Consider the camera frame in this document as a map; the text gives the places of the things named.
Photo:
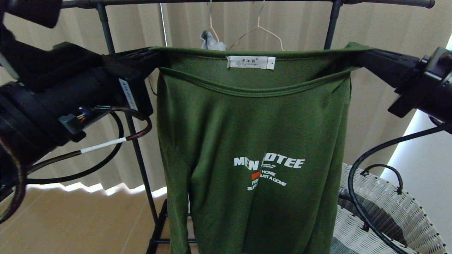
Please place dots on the pink clothes hanger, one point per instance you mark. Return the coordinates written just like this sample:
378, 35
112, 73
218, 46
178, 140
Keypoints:
211, 26
259, 27

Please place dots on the black clothes rack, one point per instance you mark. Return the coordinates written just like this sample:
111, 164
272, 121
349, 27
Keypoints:
106, 31

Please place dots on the white laundry basket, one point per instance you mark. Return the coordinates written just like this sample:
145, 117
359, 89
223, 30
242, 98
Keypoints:
416, 218

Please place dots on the green garment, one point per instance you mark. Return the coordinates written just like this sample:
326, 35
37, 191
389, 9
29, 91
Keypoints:
254, 123

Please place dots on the pale grey shorts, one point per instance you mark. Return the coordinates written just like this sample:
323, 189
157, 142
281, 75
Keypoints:
212, 42

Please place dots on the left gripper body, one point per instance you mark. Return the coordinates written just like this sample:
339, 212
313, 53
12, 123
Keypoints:
70, 98

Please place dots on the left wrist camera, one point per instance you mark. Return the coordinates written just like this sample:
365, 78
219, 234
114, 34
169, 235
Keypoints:
46, 63

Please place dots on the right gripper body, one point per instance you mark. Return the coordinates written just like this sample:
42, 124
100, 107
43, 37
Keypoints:
434, 88

